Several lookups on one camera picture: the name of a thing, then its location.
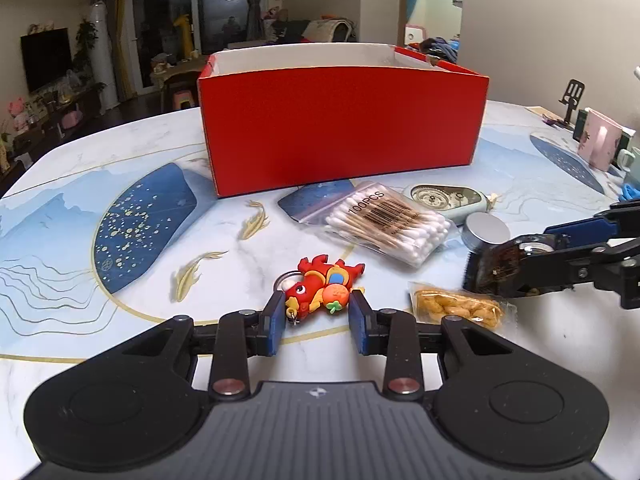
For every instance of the white tower air conditioner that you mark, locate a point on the white tower air conditioner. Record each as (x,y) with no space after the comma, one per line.
(104,55)

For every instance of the yellow snack packet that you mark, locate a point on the yellow snack packet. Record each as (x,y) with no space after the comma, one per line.
(450,306)

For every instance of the small purple item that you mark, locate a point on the small purple item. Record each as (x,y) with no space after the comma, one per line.
(551,120)

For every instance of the dark television cabinet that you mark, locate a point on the dark television cabinet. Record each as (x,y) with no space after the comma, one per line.
(55,130)

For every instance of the pink mug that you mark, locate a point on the pink mug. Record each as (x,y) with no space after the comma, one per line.
(600,142)

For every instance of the silver round tin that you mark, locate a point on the silver round tin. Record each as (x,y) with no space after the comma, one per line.
(485,227)

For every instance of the black television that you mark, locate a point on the black television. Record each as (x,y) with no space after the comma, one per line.
(46,60)

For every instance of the black phone stand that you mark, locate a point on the black phone stand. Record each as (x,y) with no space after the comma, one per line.
(574,92)

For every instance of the dark snack packet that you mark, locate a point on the dark snack packet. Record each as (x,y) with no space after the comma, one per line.
(492,266)

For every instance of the small coffee table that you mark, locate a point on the small coffee table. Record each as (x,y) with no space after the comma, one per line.
(175,72)

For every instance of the sofa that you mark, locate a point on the sofa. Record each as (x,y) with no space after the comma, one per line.
(325,30)

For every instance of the pink stool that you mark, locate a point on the pink stool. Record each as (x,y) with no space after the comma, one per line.
(185,99)

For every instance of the glass sliding door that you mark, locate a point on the glass sliding door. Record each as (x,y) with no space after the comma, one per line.
(190,5)

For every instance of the yellow giraffe toy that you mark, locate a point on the yellow giraffe toy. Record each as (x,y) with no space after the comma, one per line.
(184,35)

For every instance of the bag of cotton swabs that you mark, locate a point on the bag of cotton swabs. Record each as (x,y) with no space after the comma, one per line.
(385,222)

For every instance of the grey yellow curtain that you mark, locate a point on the grey yellow curtain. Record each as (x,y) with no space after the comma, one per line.
(117,35)

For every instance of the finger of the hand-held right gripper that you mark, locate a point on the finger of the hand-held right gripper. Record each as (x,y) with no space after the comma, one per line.
(580,227)
(560,267)

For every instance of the blue glove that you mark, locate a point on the blue glove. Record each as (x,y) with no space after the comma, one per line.
(631,193)

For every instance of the pink plush toy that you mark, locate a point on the pink plush toy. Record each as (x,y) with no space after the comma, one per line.
(19,114)

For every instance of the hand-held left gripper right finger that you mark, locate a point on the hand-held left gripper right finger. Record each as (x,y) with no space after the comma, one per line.
(357,322)

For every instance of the green potted plant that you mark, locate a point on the green potted plant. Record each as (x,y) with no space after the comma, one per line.
(86,40)

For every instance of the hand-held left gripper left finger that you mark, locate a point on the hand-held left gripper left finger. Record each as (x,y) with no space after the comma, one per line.
(276,325)

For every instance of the pale green round device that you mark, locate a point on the pale green round device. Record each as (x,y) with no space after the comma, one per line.
(440,198)

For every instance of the red cardboard box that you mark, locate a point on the red cardboard box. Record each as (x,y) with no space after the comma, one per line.
(340,130)

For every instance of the light green mug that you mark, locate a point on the light green mug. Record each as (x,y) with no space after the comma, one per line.
(634,170)

